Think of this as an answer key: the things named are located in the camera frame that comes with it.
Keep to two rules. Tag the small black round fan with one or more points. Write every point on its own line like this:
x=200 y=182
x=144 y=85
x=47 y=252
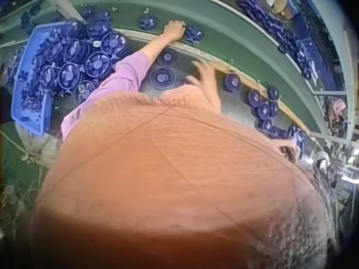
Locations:
x=232 y=82

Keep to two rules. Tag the dark blue fan impeller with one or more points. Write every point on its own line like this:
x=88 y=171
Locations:
x=147 y=22
x=95 y=13
x=194 y=33

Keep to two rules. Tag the blue plastic crate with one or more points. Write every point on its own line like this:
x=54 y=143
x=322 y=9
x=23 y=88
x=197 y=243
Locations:
x=29 y=45

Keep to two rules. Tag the heap of dark fan impellers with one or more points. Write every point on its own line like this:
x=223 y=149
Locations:
x=35 y=73

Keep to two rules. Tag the cluster of small round fans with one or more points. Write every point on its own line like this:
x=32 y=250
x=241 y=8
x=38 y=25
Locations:
x=266 y=112

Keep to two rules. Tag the white sack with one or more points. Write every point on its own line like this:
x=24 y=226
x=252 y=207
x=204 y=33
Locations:
x=37 y=147

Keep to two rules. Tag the pile of black framed fans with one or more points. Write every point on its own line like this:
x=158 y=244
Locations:
x=84 y=56

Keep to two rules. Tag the person's right hand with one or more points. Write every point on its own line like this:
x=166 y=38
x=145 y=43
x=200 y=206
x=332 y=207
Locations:
x=204 y=75

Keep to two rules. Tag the green conveyor belt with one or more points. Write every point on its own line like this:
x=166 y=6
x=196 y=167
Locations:
x=238 y=42

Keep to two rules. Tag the grey metal frame rail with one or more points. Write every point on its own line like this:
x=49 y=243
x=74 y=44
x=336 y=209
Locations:
x=340 y=56

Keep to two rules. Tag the long row of dark parts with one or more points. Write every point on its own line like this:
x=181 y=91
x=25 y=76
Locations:
x=276 y=30

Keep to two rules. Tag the person's left hand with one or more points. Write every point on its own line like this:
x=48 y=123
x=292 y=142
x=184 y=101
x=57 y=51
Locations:
x=174 y=30

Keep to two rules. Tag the large black round fan frame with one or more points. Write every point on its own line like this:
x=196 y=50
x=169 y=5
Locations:
x=167 y=57
x=161 y=77

